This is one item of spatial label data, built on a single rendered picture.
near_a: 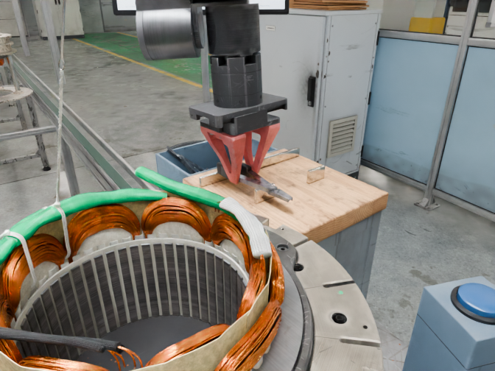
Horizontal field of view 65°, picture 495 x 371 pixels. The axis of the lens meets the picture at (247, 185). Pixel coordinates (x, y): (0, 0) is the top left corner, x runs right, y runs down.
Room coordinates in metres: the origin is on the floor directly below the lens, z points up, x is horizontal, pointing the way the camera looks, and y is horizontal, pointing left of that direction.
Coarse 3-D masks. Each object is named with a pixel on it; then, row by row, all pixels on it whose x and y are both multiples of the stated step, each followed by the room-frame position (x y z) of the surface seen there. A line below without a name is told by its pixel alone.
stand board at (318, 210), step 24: (264, 168) 0.52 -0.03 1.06; (288, 168) 0.52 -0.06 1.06; (312, 168) 0.52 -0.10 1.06; (216, 192) 0.44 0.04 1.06; (240, 192) 0.44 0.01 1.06; (288, 192) 0.44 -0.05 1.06; (312, 192) 0.44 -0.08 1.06; (336, 192) 0.44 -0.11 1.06; (360, 192) 0.44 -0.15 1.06; (384, 192) 0.44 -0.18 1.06; (264, 216) 0.38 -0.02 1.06; (288, 216) 0.38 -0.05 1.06; (312, 216) 0.38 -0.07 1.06; (336, 216) 0.38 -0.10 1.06; (360, 216) 0.41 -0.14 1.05; (312, 240) 0.36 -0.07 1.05
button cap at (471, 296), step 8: (464, 288) 0.29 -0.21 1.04; (472, 288) 0.29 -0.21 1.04; (480, 288) 0.29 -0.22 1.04; (488, 288) 0.29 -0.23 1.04; (464, 296) 0.28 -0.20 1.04; (472, 296) 0.28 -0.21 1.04; (480, 296) 0.28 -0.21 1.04; (488, 296) 0.28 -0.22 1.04; (464, 304) 0.27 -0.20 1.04; (472, 304) 0.27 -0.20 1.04; (480, 304) 0.27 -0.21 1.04; (488, 304) 0.26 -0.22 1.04; (472, 312) 0.26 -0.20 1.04; (480, 312) 0.26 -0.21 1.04; (488, 312) 0.26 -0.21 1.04
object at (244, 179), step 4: (240, 176) 0.44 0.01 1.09; (244, 176) 0.44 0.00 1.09; (240, 180) 0.43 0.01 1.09; (244, 180) 0.43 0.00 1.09; (248, 180) 0.43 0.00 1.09; (252, 180) 0.43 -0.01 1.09; (256, 180) 0.43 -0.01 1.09; (248, 184) 0.43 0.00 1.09; (252, 184) 0.42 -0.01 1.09; (256, 184) 0.42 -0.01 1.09; (260, 184) 0.42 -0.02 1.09; (264, 184) 0.42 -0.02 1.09; (260, 188) 0.41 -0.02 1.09; (264, 188) 0.41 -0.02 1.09
